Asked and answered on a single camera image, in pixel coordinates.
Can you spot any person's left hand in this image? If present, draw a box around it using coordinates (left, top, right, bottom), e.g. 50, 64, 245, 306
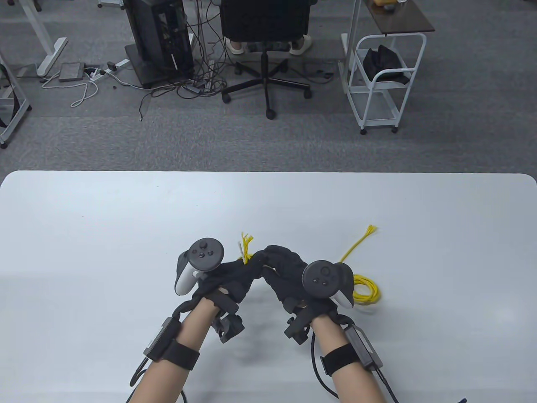
191, 250, 270, 305

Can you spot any person's right hand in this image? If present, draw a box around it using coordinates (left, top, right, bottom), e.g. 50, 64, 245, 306
255, 245, 338, 322

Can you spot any yellow rope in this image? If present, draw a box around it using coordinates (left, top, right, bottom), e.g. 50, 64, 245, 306
239, 225, 381, 306

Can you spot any person's right forearm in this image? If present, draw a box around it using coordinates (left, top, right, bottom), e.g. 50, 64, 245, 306
313, 315, 388, 403

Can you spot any person's left forearm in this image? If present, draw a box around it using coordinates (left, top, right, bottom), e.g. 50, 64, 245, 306
126, 299, 219, 403

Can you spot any grey handheld controller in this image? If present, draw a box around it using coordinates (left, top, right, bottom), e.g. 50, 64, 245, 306
302, 260, 357, 310
174, 238, 226, 296

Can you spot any black wrist sensor box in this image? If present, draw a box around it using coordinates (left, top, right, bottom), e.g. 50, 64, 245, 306
321, 325, 383, 375
143, 318, 201, 371

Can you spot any white rolling cart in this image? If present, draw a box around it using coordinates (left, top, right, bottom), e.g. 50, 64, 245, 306
347, 33, 428, 135

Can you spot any black bag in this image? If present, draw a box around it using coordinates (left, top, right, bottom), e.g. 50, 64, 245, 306
363, 44, 414, 86

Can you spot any white power strip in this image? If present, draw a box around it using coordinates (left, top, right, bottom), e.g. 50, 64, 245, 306
86, 59, 131, 81

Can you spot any black office chair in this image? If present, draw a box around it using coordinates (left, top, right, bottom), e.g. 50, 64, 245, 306
219, 0, 313, 120

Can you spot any black computer tower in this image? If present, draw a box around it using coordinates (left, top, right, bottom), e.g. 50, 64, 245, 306
125, 0, 196, 89

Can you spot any grey flat floor box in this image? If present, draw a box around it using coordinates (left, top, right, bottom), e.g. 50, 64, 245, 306
58, 63, 86, 82

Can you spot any white utility cart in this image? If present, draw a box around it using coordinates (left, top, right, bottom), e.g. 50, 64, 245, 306
339, 0, 436, 95

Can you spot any white desk leg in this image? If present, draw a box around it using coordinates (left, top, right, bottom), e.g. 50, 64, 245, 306
16, 0, 69, 77

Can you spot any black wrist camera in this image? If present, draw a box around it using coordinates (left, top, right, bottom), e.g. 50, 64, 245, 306
205, 290, 245, 344
283, 296, 314, 345

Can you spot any black glove cable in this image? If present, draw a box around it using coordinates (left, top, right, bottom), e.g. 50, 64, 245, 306
310, 330, 467, 403
126, 359, 188, 403

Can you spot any black floor cable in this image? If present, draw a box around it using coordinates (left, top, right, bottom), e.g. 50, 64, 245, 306
303, 62, 336, 80

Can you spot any tangle of black cables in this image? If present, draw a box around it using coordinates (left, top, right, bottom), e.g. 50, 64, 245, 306
138, 0, 236, 122

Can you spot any white cable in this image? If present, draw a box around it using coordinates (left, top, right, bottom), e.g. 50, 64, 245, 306
41, 69, 99, 108

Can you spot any white metal frame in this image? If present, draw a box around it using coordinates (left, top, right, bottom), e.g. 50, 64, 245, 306
0, 52, 33, 149

